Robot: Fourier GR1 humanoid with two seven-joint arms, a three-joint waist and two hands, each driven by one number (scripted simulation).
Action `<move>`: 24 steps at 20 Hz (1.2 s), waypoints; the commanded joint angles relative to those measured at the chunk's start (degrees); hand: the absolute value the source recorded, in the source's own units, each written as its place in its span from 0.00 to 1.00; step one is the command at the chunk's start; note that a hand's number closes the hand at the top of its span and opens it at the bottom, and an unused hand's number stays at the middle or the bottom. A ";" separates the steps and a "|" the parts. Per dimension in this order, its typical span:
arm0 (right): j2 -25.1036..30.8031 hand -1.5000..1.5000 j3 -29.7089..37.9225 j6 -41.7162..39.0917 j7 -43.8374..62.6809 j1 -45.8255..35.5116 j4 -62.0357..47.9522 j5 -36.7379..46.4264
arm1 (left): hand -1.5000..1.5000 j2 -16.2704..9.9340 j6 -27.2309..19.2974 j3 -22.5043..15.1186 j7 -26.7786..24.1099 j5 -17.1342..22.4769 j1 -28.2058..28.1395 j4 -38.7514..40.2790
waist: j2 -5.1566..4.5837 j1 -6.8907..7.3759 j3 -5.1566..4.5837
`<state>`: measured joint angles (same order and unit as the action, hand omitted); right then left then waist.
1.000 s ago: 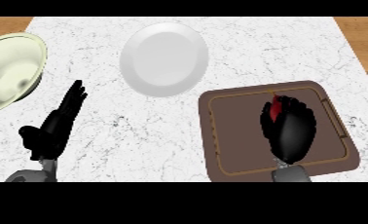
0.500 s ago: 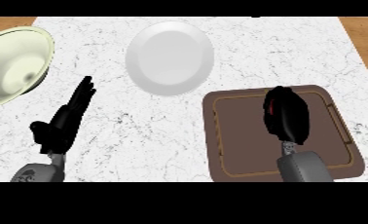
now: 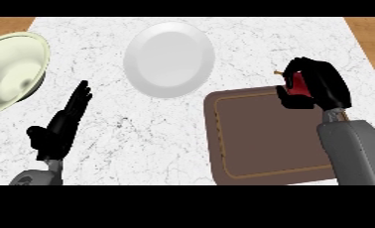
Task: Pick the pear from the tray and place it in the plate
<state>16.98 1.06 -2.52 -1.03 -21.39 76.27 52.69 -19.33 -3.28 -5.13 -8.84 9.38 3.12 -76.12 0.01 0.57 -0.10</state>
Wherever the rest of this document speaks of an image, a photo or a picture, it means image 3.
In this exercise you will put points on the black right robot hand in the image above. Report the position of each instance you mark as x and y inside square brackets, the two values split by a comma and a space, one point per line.
[326, 83]

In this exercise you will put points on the brown tray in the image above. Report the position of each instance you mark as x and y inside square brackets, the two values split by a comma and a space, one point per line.
[266, 136]

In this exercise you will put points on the cream bowl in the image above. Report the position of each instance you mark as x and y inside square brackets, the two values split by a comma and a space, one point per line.
[18, 70]

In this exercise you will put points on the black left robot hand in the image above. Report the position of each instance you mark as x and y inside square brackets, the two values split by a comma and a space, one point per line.
[61, 129]

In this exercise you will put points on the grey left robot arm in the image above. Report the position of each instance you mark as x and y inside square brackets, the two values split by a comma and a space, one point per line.
[41, 174]

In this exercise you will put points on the white plate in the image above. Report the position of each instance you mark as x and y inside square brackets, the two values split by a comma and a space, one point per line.
[168, 59]

